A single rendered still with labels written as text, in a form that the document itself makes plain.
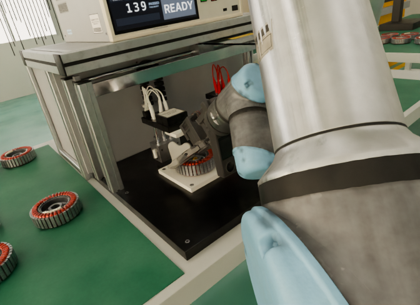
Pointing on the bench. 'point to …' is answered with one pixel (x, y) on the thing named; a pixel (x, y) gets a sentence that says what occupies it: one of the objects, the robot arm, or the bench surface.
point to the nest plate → (194, 182)
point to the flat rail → (167, 69)
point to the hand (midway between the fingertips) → (192, 159)
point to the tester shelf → (127, 47)
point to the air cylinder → (163, 147)
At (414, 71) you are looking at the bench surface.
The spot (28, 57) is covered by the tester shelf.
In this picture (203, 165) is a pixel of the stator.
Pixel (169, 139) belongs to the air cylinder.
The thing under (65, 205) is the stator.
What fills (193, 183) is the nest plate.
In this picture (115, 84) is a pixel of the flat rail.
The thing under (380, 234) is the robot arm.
